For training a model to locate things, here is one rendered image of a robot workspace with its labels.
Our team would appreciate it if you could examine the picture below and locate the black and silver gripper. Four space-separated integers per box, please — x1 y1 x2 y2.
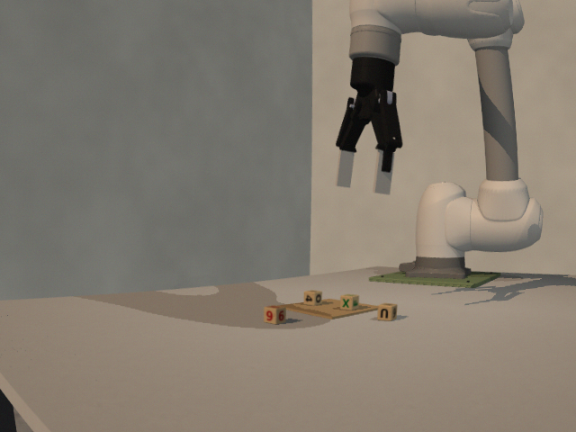
335 57 402 195

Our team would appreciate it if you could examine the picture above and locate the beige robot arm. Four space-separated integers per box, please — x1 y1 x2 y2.
349 0 543 279

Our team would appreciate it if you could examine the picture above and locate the brown square mat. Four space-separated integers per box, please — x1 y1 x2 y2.
277 299 378 320

